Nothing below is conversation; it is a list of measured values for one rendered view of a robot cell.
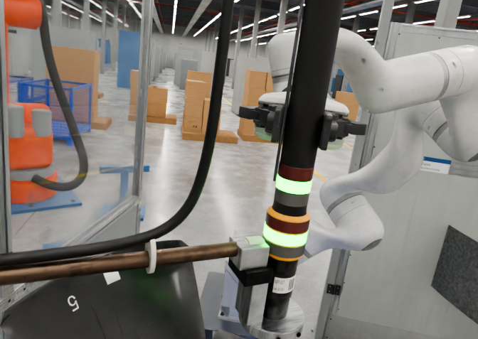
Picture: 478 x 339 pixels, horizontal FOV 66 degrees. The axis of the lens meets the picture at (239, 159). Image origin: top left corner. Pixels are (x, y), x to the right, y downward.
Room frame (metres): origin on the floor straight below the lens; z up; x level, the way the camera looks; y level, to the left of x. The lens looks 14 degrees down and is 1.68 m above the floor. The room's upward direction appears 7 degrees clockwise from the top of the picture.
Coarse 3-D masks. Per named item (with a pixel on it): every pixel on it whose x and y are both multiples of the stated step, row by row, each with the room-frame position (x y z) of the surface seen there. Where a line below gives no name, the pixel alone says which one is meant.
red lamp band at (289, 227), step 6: (270, 216) 0.33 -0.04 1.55; (270, 222) 0.33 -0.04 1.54; (276, 222) 0.33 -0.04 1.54; (282, 222) 0.32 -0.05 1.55; (288, 222) 0.32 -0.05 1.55; (294, 222) 0.32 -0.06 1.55; (300, 222) 0.32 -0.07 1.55; (306, 222) 0.33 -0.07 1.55; (276, 228) 0.32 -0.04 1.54; (282, 228) 0.32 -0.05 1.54; (288, 228) 0.32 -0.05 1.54; (294, 228) 0.32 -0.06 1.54; (300, 228) 0.32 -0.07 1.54; (306, 228) 0.33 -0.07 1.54
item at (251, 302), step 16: (240, 240) 0.32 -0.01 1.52; (240, 256) 0.31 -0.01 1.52; (256, 256) 0.31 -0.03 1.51; (240, 272) 0.31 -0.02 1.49; (256, 272) 0.31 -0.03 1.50; (272, 272) 0.32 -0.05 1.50; (240, 288) 0.33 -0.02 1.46; (256, 288) 0.31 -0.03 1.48; (240, 304) 0.33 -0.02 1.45; (256, 304) 0.32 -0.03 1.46; (240, 320) 0.33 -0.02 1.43; (256, 320) 0.32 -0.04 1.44; (272, 320) 0.33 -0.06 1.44; (288, 320) 0.33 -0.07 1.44; (256, 336) 0.31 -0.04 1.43; (272, 336) 0.31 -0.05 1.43; (288, 336) 0.31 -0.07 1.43
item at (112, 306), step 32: (64, 288) 0.35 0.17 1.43; (96, 288) 0.36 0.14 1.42; (128, 288) 0.38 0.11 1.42; (160, 288) 0.40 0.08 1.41; (192, 288) 0.42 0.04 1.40; (32, 320) 0.32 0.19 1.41; (64, 320) 0.33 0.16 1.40; (96, 320) 0.34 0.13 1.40; (128, 320) 0.36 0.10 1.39; (160, 320) 0.37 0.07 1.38; (192, 320) 0.39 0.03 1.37
